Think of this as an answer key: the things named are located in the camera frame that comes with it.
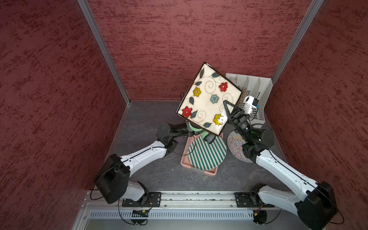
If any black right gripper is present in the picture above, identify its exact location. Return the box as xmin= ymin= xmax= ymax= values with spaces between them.
xmin=223 ymin=99 xmax=254 ymax=142

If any green cleaning cloth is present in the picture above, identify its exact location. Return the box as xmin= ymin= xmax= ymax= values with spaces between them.
xmin=190 ymin=123 xmax=209 ymax=138

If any green striped round plate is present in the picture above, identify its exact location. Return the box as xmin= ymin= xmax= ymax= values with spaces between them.
xmin=188 ymin=136 xmax=227 ymax=171

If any multicolour speckled round plate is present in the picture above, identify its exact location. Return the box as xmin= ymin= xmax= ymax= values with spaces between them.
xmin=227 ymin=131 xmax=252 ymax=163

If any square floral cream plate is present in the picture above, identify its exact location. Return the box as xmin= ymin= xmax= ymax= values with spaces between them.
xmin=176 ymin=62 xmax=242 ymax=136

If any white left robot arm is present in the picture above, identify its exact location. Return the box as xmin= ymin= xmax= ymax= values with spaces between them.
xmin=94 ymin=122 xmax=216 ymax=207

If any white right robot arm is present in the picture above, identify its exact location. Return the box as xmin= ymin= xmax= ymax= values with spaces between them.
xmin=223 ymin=100 xmax=339 ymax=230

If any white plastic file organizer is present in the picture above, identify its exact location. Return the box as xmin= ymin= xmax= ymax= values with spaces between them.
xmin=226 ymin=73 xmax=273 ymax=121

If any pink plastic basket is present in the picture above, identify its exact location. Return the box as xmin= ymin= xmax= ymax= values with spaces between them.
xmin=181 ymin=134 xmax=224 ymax=176

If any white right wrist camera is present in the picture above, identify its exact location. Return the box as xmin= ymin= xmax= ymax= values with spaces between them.
xmin=242 ymin=96 xmax=259 ymax=116

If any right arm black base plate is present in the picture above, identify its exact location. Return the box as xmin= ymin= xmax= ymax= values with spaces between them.
xmin=234 ymin=191 xmax=264 ymax=208

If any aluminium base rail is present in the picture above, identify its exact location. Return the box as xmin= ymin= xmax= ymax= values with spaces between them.
xmin=81 ymin=191 xmax=275 ymax=210

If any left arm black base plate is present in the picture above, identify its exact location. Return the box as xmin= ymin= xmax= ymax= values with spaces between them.
xmin=121 ymin=192 xmax=162 ymax=208

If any right aluminium corner post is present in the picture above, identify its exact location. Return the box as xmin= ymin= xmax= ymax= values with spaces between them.
xmin=271 ymin=0 xmax=324 ymax=85

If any aluminium corner post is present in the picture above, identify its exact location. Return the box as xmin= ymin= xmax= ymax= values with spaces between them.
xmin=77 ymin=0 xmax=131 ymax=106
xmin=271 ymin=0 xmax=324 ymax=85

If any white perforated cable duct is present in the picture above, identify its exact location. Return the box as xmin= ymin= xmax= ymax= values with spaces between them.
xmin=89 ymin=209 xmax=254 ymax=220

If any left aluminium corner post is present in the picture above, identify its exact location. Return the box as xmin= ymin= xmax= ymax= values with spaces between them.
xmin=77 ymin=0 xmax=131 ymax=106

